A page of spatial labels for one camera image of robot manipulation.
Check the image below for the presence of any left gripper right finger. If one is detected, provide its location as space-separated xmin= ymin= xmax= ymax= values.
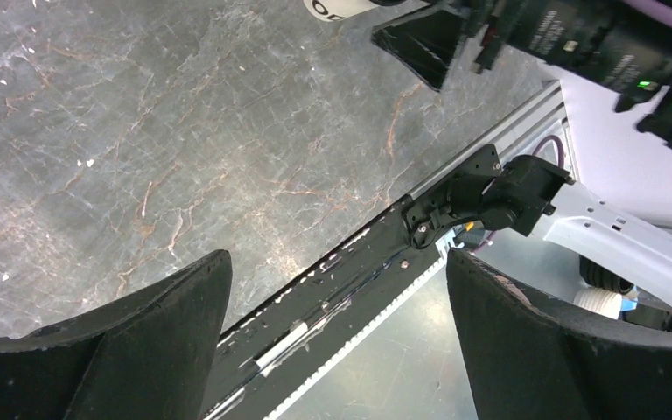
xmin=446 ymin=250 xmax=672 ymax=419

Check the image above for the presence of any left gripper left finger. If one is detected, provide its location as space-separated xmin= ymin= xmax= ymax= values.
xmin=0 ymin=250 xmax=232 ymax=419

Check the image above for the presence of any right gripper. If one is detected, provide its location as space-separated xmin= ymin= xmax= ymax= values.
xmin=370 ymin=1 xmax=672 ymax=93

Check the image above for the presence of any white paper coffee cup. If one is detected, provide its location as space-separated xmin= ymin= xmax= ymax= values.
xmin=303 ymin=0 xmax=405 ymax=23

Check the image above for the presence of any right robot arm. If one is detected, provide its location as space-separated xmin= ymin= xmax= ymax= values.
xmin=371 ymin=1 xmax=672 ymax=307

